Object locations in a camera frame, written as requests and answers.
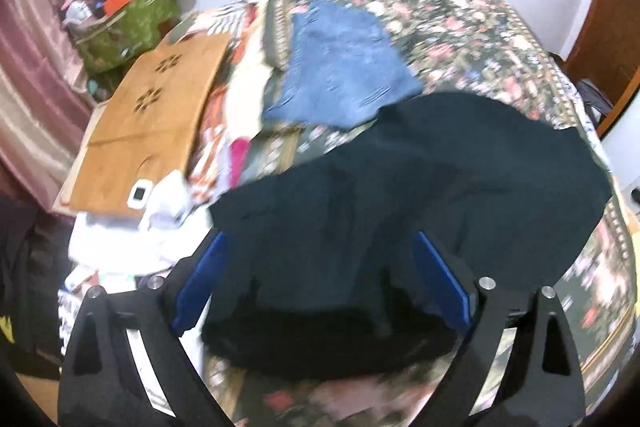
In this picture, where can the dark navy pants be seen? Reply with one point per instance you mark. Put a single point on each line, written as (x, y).
(400, 227)

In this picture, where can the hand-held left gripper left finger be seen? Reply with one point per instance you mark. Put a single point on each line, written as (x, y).
(196, 279)

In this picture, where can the white cloth pile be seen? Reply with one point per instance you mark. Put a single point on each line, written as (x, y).
(135, 232)

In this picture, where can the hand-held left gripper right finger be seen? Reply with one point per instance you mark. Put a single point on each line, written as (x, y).
(442, 279)

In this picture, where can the wooden door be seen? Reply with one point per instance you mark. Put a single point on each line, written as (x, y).
(607, 37)

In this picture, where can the green fabric bag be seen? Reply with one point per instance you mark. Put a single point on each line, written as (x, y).
(127, 32)

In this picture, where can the floral bed blanket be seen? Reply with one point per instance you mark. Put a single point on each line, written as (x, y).
(450, 37)

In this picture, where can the wooden lap table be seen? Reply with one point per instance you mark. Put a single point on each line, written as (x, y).
(150, 117)

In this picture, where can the blue denim jeans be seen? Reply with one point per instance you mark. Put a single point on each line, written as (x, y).
(340, 67)

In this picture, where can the small white device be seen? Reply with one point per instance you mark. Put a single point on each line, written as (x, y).
(138, 193)

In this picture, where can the red white patterned cloth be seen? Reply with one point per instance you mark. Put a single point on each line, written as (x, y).
(220, 107)

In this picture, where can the pink striped curtain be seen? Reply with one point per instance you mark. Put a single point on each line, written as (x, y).
(35, 57)

